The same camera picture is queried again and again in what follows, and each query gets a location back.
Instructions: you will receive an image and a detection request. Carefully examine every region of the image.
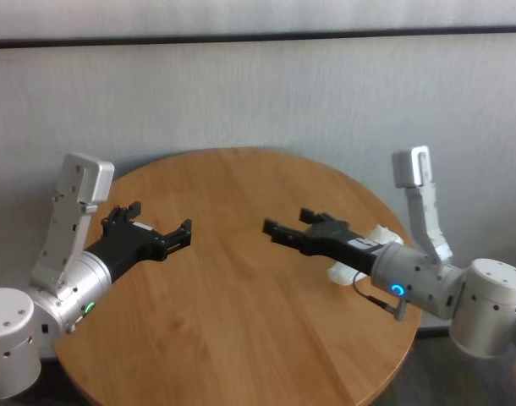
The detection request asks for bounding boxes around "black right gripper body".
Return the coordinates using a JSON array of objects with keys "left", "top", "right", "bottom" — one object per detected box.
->
[{"left": 299, "top": 220, "right": 386, "bottom": 277}]

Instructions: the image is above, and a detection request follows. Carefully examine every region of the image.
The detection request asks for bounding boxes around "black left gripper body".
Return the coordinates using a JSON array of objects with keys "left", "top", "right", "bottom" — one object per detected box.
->
[{"left": 84, "top": 222, "right": 168, "bottom": 285}]

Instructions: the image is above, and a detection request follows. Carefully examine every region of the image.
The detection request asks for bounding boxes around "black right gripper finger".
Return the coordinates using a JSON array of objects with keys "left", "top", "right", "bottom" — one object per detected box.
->
[
  {"left": 298, "top": 207, "right": 339, "bottom": 232},
  {"left": 261, "top": 217, "right": 314, "bottom": 255}
]

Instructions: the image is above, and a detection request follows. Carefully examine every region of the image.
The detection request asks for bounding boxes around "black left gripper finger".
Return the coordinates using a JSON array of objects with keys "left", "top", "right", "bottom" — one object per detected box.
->
[
  {"left": 101, "top": 201, "right": 143, "bottom": 232},
  {"left": 152, "top": 218, "right": 194, "bottom": 262}
]

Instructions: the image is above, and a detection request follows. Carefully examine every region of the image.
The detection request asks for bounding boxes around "white plastic-wrapped sandbag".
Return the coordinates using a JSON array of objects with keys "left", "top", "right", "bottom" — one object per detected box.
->
[{"left": 327, "top": 224, "right": 405, "bottom": 288}]

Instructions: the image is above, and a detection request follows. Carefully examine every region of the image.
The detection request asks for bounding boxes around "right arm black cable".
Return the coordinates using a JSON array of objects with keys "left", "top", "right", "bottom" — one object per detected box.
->
[{"left": 351, "top": 272, "right": 408, "bottom": 321}]

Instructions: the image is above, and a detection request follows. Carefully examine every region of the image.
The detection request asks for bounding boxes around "black wall rail strip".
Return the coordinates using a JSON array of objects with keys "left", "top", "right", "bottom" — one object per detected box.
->
[{"left": 0, "top": 24, "right": 516, "bottom": 50}]

